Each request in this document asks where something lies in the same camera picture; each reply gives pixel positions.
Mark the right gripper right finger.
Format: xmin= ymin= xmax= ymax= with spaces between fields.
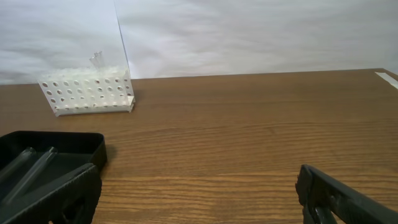
xmin=295 ymin=164 xmax=398 ymax=224

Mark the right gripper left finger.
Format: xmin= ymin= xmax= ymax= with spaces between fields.
xmin=0 ymin=163 xmax=103 ymax=224

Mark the clear test tube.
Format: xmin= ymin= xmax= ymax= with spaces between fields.
xmin=0 ymin=146 xmax=37 ymax=184
xmin=1 ymin=146 xmax=59 ymax=205
xmin=89 ymin=50 xmax=105 ymax=71

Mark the black tray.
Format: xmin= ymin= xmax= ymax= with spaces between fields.
xmin=0 ymin=130 xmax=108 ymax=206

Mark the white test tube rack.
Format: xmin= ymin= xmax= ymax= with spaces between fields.
xmin=37 ymin=67 xmax=136 ymax=118

